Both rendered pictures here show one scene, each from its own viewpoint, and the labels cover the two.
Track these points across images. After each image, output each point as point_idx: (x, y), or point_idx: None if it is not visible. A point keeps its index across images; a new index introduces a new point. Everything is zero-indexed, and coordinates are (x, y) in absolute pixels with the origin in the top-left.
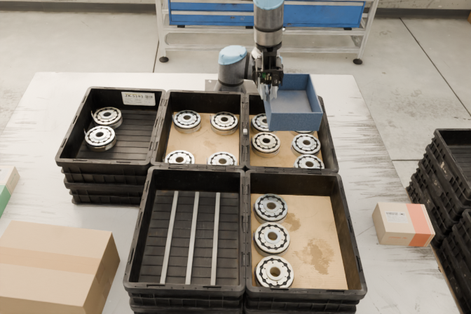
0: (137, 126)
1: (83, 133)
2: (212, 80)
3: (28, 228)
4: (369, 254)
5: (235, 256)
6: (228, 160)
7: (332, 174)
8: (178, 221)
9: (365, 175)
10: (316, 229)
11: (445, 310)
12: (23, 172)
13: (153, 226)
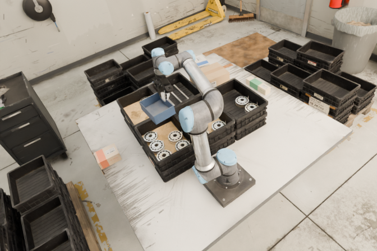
0: (238, 116)
1: (250, 98)
2: (250, 181)
3: (222, 73)
4: (120, 143)
5: None
6: None
7: (136, 124)
8: (185, 99)
9: (128, 178)
10: (138, 121)
11: (92, 141)
12: (266, 97)
13: (192, 94)
